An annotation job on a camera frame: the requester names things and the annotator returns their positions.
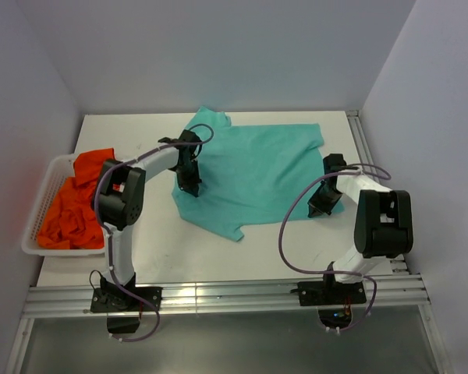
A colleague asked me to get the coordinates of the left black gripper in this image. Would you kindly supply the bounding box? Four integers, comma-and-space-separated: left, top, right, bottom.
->
173, 160, 202, 198

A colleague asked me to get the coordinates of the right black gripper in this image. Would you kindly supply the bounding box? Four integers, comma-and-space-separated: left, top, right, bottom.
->
308, 181, 343, 218

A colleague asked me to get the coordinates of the teal t-shirt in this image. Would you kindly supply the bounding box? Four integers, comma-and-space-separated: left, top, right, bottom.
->
172, 107, 324, 242

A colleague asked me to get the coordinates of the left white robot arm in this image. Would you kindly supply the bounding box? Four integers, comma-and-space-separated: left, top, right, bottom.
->
93, 143, 202, 311

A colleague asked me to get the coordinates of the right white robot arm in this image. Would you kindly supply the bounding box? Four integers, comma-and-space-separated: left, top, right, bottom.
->
307, 171, 413, 304

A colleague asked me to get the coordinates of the orange t-shirt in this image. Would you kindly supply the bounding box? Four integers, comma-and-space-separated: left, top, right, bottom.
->
37, 148, 115, 250

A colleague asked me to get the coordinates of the white plastic basket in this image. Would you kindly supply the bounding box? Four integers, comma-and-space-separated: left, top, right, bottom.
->
21, 153, 105, 257

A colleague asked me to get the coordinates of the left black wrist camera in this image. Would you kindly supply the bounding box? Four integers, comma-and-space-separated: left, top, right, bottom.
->
158, 129, 202, 152

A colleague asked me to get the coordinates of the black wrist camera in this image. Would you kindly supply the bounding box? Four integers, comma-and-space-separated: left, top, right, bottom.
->
158, 129, 202, 152
323, 153, 360, 183

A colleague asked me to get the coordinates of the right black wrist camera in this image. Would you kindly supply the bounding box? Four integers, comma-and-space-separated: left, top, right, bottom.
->
323, 153, 360, 183

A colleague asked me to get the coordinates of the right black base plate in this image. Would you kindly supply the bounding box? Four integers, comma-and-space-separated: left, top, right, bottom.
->
290, 280, 367, 306

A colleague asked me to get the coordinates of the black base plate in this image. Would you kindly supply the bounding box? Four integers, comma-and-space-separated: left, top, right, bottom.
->
90, 287, 162, 313
290, 280, 367, 306

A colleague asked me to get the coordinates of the right side aluminium rail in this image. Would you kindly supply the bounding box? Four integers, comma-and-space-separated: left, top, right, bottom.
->
346, 110, 454, 373

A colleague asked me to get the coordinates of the aluminium rail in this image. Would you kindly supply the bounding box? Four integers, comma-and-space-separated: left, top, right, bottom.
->
346, 110, 454, 373
22, 274, 430, 319

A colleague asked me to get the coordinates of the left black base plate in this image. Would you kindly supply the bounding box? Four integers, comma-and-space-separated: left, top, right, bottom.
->
90, 287, 162, 313

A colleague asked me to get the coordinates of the front aluminium rail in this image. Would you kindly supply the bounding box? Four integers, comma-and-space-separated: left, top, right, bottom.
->
22, 274, 430, 319

